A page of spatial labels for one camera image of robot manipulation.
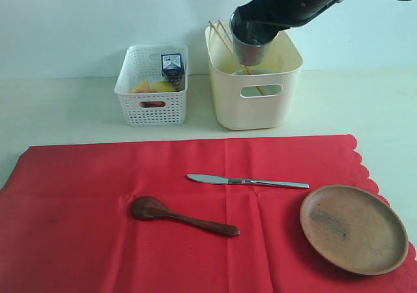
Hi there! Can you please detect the cream plastic bin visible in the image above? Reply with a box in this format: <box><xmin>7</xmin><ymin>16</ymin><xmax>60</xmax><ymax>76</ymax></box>
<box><xmin>205</xmin><ymin>27</ymin><xmax>303</xmax><ymax>130</ymax></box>

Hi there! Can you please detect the wooden chopstick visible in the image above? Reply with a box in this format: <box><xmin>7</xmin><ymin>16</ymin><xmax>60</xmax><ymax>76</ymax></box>
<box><xmin>208</xmin><ymin>21</ymin><xmax>266</xmax><ymax>96</ymax></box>
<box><xmin>218</xmin><ymin>20</ymin><xmax>233</xmax><ymax>45</ymax></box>

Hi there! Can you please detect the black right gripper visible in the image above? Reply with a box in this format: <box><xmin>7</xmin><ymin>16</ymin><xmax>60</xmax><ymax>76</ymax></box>
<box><xmin>231</xmin><ymin>0</ymin><xmax>339</xmax><ymax>44</ymax></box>

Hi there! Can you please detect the blue white milk carton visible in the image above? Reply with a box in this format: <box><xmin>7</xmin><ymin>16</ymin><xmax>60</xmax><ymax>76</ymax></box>
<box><xmin>161</xmin><ymin>53</ymin><xmax>184</xmax><ymax>87</ymax></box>

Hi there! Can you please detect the dark wooden spoon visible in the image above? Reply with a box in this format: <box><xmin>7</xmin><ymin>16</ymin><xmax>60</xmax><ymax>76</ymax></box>
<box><xmin>132</xmin><ymin>196</ymin><xmax>240</xmax><ymax>237</ymax></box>

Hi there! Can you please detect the stainless steel cup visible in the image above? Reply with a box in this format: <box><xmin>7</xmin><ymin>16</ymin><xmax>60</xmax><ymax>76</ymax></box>
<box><xmin>229</xmin><ymin>9</ymin><xmax>278</xmax><ymax>66</ymax></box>

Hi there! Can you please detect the silver metal knife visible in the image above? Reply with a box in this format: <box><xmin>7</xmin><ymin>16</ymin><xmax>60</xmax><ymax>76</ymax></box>
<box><xmin>186</xmin><ymin>174</ymin><xmax>309</xmax><ymax>189</ymax></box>

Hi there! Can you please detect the brown wooden plate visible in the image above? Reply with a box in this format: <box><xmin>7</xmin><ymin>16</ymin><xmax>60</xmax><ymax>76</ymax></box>
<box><xmin>300</xmin><ymin>185</ymin><xmax>409</xmax><ymax>275</ymax></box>

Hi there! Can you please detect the orange fried chicken piece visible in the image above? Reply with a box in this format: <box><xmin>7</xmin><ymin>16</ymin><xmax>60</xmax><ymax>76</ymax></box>
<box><xmin>130</xmin><ymin>79</ymin><xmax>151</xmax><ymax>94</ymax></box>

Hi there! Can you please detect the white perforated plastic basket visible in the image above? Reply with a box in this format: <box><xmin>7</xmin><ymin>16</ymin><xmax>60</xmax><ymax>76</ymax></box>
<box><xmin>114</xmin><ymin>44</ymin><xmax>188</xmax><ymax>126</ymax></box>

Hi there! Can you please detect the yellow lemon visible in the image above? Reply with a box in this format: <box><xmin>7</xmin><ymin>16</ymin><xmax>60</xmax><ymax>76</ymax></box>
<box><xmin>151</xmin><ymin>81</ymin><xmax>177</xmax><ymax>92</ymax></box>

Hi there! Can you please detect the red sausage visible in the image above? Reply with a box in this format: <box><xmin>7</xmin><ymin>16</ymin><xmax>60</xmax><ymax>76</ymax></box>
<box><xmin>139</xmin><ymin>101</ymin><xmax>165</xmax><ymax>108</ymax></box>

